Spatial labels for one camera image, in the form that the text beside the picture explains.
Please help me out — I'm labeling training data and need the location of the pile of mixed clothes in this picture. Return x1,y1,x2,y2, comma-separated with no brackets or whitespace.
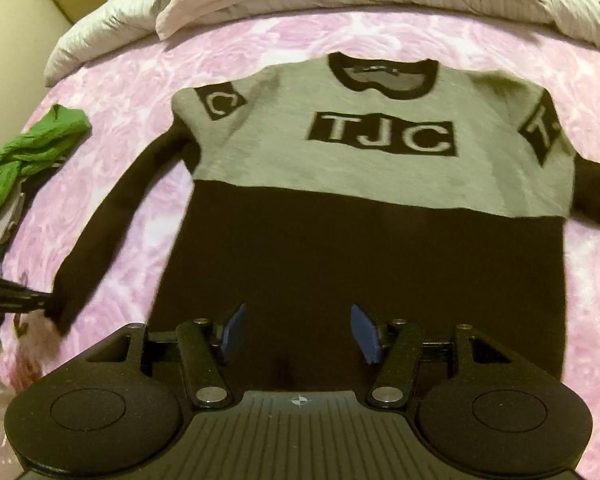
0,160,68,358

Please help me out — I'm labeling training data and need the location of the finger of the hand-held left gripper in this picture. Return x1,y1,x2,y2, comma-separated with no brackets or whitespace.
0,274,54,317

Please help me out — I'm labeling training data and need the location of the grey and black sweater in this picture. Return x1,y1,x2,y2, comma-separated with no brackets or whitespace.
54,52,600,393

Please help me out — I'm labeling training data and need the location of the green cloth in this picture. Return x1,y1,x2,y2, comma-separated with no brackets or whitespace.
0,104,91,226

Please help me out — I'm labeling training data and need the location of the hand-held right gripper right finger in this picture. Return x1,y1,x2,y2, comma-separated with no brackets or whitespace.
351,304,518,407

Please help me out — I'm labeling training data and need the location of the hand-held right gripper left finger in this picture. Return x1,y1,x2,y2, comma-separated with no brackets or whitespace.
87,304,248,407

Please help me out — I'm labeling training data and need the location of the pink floral blanket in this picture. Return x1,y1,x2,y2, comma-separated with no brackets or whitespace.
0,10,600,401

